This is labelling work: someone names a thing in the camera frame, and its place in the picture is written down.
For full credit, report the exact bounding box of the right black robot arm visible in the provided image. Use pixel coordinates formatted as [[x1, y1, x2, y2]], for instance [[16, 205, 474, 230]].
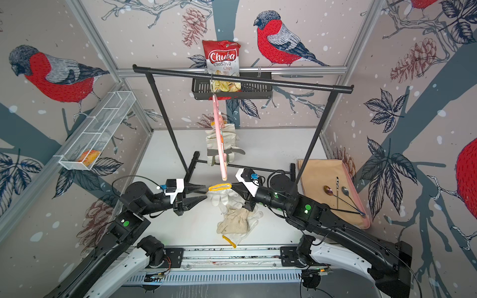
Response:
[[232, 168, 413, 298]]

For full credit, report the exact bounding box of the white yellow-trim work glove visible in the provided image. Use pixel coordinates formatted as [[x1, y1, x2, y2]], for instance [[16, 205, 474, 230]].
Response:
[[206, 183, 245, 214]]

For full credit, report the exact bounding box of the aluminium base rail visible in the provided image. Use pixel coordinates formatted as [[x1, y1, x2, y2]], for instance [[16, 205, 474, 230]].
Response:
[[78, 245, 388, 287]]

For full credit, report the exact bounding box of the black clothes rack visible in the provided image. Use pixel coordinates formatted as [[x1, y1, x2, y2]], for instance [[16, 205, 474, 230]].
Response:
[[122, 67, 345, 189]]

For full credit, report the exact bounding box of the pink clip hanger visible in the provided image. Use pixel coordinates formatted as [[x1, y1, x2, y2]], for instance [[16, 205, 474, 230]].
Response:
[[211, 75, 228, 181]]

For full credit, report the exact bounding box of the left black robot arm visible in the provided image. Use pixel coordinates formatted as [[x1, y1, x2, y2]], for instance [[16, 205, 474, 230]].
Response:
[[47, 179, 207, 298]]

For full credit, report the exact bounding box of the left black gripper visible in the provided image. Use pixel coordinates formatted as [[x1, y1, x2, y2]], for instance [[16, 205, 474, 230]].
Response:
[[140, 183, 207, 217]]

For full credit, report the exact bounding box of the green-striped leather glove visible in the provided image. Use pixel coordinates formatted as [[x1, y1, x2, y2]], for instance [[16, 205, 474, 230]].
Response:
[[222, 124, 245, 163]]

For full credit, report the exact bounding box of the red cassava chips bag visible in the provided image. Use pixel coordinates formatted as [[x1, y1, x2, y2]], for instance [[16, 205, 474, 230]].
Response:
[[202, 40, 242, 93]]

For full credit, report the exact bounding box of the orange snack packet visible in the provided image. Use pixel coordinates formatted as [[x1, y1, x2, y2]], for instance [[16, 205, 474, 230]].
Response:
[[77, 149, 101, 167]]

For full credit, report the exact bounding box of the black ladle spoon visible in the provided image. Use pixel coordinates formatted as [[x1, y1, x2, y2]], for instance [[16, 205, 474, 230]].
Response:
[[329, 207, 366, 217]]

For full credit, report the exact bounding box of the dark wall basket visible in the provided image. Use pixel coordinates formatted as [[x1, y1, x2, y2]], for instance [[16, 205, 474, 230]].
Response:
[[192, 72, 272, 100]]

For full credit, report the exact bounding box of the silver spoon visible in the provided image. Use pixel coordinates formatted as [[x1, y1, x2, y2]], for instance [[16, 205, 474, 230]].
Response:
[[342, 186, 366, 217]]

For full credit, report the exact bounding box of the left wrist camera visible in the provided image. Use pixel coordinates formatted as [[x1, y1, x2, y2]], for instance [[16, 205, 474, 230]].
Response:
[[160, 179, 185, 204]]

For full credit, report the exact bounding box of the iridescent spoon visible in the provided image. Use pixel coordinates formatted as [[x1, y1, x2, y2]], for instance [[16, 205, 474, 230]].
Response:
[[323, 186, 356, 211]]

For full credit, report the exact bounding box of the tan pink-edged placemat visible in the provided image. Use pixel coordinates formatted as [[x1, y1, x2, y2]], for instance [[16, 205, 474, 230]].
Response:
[[298, 159, 371, 230]]

